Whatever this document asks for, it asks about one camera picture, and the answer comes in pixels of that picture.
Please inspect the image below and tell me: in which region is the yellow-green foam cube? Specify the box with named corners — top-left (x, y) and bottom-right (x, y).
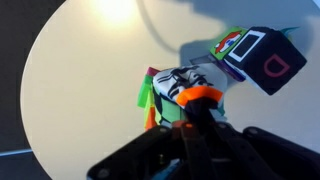
top-left (146, 89), bottom-right (158, 113)

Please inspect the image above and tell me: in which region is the black plush cube white square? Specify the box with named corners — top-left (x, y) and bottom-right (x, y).
top-left (221, 26), bottom-right (308, 97)

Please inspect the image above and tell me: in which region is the magenta foam cube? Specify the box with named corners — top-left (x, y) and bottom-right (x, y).
top-left (146, 66), bottom-right (162, 78)

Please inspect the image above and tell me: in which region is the orange foam cube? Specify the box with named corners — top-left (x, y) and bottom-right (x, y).
top-left (144, 104), bottom-right (160, 132)

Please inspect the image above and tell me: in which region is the green foam cube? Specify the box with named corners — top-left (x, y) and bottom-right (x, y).
top-left (136, 73), bottom-right (155, 110)

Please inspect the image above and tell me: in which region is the black gripper finger with orange tip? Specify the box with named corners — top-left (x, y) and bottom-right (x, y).
top-left (175, 85), bottom-right (225, 129)

